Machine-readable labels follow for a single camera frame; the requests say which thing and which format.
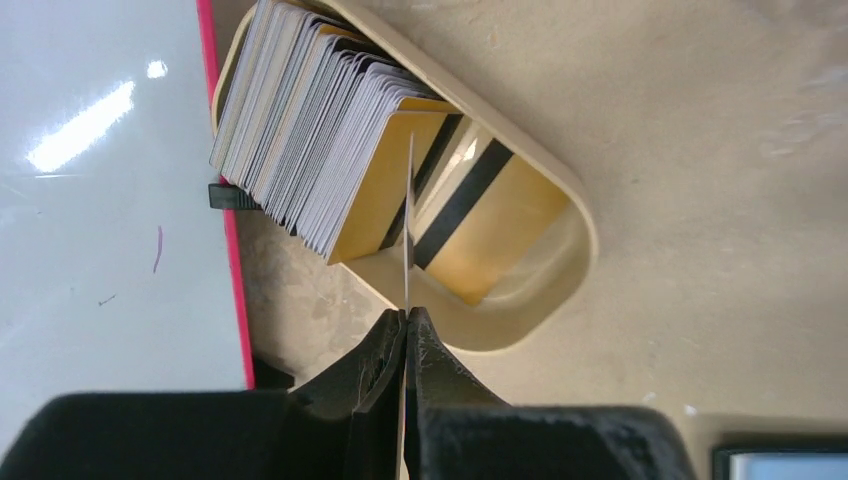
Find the gold card lying in tray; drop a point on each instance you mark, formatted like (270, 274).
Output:
(499, 210)

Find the stack of credit cards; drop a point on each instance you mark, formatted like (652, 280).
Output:
(326, 132)

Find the black whiteboard clip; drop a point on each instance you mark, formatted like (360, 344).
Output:
(223, 196)

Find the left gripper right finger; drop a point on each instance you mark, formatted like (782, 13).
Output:
(455, 427)

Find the white board with pink rim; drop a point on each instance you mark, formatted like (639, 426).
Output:
(116, 274)

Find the black card holder wallet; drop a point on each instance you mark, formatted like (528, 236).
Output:
(779, 463)

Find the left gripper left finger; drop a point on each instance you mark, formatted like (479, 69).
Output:
(346, 420)

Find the beige oval card tray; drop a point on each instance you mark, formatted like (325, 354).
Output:
(553, 269)

